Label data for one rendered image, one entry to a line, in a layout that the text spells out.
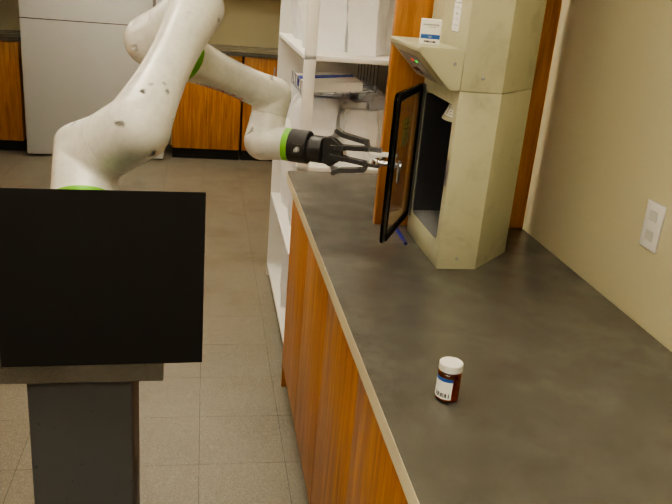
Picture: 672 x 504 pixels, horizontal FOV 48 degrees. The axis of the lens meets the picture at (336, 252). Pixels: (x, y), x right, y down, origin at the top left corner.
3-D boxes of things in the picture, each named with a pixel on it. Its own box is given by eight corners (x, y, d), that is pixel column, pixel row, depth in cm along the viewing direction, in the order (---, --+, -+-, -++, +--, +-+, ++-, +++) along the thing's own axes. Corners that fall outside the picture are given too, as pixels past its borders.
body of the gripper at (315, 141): (305, 165, 207) (337, 170, 205) (307, 134, 204) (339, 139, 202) (314, 160, 214) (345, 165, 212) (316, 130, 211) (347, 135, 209)
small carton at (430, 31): (438, 43, 195) (441, 19, 193) (439, 45, 190) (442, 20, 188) (418, 42, 195) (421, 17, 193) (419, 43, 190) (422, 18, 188)
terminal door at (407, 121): (407, 215, 228) (423, 82, 215) (381, 245, 201) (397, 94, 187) (404, 215, 228) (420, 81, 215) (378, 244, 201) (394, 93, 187)
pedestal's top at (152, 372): (-17, 385, 137) (-19, 365, 136) (18, 311, 167) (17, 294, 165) (163, 381, 144) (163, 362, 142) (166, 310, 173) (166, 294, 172)
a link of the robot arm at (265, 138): (248, 160, 219) (234, 152, 209) (257, 118, 220) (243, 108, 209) (293, 167, 216) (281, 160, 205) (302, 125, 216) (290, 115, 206)
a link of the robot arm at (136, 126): (120, 113, 134) (203, -43, 167) (67, 146, 143) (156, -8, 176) (173, 160, 141) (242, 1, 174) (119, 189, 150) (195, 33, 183)
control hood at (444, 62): (424, 74, 215) (429, 38, 212) (460, 91, 185) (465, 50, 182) (385, 71, 213) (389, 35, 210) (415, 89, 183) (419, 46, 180)
